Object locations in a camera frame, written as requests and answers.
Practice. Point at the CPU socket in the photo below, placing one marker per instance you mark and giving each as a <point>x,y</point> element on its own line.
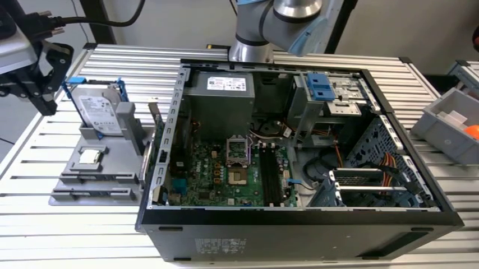
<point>238,176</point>

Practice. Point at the orange ball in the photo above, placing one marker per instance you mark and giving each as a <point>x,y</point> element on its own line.
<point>472,131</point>

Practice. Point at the green motherboard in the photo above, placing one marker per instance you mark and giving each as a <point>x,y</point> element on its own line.
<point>202,179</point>

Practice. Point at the blue video port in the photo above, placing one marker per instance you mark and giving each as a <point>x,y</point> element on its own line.
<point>178,186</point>

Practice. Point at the silver CPU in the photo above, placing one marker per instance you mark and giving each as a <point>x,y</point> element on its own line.
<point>89,157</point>

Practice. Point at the yellow black connector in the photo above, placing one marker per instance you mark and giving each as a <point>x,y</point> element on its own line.
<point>210,46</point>

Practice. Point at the black PC case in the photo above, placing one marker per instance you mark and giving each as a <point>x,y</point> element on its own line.
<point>261,241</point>

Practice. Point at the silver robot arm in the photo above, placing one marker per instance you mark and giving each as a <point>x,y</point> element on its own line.
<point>253,28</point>

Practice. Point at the white block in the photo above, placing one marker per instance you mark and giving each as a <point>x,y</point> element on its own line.
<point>453,117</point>

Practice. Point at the grey power supply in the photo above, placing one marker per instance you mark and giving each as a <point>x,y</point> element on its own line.
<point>220,112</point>

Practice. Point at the hard disk in blue carrier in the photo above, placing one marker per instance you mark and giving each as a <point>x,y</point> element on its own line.
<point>94,109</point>

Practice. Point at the blue plastic drive bracket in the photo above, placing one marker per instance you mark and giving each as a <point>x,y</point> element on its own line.
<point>317,87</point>

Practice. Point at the grey parts rack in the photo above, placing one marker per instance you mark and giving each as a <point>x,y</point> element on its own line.
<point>118,157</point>

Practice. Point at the black frame post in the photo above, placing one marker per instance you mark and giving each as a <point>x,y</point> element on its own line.
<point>100,33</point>
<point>341,28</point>

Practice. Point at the grey metal drive cage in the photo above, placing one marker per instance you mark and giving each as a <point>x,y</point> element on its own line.
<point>307,117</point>

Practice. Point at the grey plastic bin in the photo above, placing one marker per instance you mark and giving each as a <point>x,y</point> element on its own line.
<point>444,140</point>

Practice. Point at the grey metal box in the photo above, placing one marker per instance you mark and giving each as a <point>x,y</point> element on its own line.
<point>465,73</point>

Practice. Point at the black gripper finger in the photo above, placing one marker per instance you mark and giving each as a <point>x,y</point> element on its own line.
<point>18,82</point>
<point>60,59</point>

